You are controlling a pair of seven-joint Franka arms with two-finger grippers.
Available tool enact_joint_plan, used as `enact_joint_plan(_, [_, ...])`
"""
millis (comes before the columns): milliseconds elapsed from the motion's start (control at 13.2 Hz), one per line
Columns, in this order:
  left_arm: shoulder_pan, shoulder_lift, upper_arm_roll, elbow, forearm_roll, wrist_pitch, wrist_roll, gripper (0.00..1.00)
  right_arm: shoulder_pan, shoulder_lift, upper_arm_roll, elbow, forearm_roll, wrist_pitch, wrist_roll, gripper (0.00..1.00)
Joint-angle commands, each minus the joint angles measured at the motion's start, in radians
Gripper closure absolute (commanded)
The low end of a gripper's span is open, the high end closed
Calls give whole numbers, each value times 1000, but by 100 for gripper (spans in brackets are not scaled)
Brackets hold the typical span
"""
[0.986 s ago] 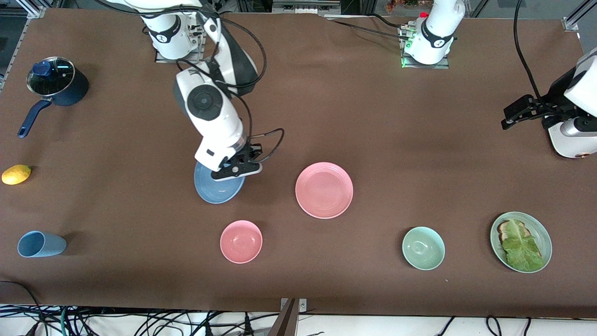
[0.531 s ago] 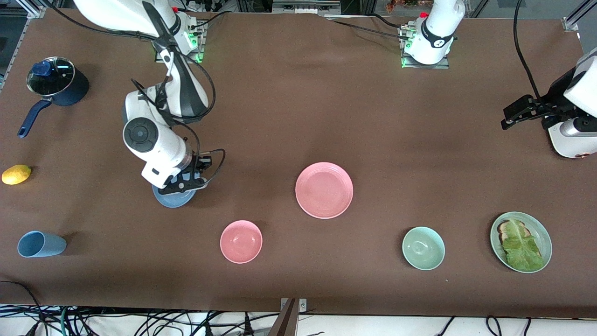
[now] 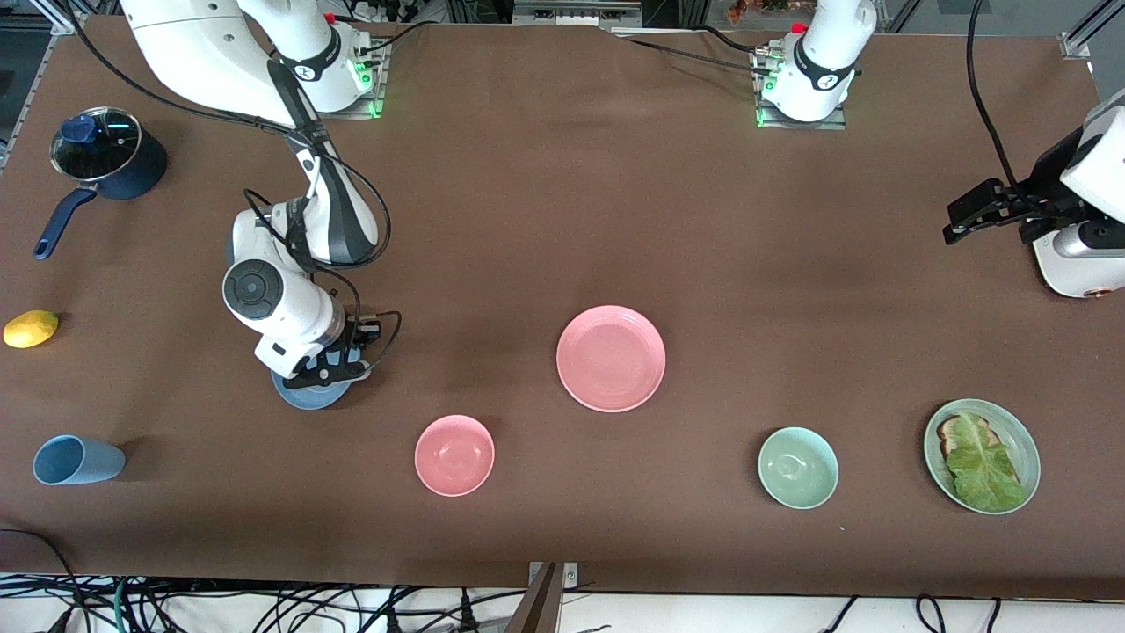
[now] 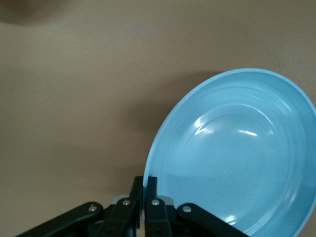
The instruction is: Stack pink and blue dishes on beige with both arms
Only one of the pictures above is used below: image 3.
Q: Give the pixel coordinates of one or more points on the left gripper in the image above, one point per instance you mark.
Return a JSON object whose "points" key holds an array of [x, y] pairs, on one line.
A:
{"points": [[1046, 189]]}

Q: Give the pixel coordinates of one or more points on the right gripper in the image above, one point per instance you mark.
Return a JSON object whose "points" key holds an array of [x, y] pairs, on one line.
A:
{"points": [[351, 338]]}

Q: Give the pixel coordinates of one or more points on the blue plate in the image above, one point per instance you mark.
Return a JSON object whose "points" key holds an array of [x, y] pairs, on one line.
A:
{"points": [[303, 400]]}

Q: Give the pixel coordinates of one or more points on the pink plate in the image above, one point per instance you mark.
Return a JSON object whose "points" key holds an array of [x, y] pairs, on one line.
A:
{"points": [[611, 359]]}

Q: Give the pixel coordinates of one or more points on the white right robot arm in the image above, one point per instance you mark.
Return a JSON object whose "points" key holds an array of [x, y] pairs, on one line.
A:
{"points": [[255, 294]]}

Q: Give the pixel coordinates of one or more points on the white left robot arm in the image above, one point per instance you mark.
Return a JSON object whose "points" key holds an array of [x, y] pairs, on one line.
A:
{"points": [[822, 61]]}

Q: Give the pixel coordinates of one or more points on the white appliance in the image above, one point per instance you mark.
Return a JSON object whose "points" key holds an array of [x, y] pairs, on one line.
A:
{"points": [[1068, 281]]}

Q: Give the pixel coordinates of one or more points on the pink bowl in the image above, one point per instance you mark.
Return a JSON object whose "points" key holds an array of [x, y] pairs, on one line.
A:
{"points": [[454, 455]]}

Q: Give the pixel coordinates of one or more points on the green plate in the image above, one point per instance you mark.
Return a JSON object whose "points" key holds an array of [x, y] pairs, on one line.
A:
{"points": [[1024, 440]]}

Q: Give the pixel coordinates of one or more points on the toasted bread slice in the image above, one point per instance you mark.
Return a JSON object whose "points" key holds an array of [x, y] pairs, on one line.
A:
{"points": [[947, 432]]}

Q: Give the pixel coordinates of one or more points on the green lettuce leaf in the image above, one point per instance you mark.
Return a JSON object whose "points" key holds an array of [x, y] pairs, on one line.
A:
{"points": [[984, 466]]}

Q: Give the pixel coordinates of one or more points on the dark blue saucepan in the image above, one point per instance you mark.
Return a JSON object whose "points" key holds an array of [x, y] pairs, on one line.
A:
{"points": [[141, 171]]}

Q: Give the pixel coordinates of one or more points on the brown table cover cloth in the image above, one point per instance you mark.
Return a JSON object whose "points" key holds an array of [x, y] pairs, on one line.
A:
{"points": [[703, 220]]}

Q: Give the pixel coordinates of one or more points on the glass lid with blue knob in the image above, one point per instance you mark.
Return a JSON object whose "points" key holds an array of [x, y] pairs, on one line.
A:
{"points": [[110, 154]]}

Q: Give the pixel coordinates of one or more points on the blue cup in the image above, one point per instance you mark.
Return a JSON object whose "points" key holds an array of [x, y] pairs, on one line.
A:
{"points": [[79, 460]]}

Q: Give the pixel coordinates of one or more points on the green bowl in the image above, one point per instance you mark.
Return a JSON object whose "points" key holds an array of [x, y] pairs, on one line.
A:
{"points": [[798, 468]]}

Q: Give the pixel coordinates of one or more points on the yellow lemon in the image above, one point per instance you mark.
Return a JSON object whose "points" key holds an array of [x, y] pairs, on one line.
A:
{"points": [[31, 330]]}

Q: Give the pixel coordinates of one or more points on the reddish brown plant decoration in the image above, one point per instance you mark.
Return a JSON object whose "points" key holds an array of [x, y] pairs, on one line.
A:
{"points": [[747, 9]]}

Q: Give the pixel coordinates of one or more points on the aluminium frame profile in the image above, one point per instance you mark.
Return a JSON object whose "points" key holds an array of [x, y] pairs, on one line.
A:
{"points": [[1077, 44], [66, 18]]}

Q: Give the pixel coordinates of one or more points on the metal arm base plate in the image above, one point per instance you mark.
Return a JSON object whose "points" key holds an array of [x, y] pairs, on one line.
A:
{"points": [[308, 112], [835, 123]]}

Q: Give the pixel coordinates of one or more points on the small metal bracket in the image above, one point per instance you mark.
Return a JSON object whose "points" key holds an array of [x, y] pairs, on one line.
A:
{"points": [[571, 576]]}

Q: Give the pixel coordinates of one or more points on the dark metal post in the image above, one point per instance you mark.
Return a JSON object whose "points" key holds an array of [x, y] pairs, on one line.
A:
{"points": [[540, 611]]}

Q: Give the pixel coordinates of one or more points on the grey metal frame bar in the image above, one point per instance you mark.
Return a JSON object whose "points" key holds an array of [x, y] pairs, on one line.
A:
{"points": [[580, 13]]}

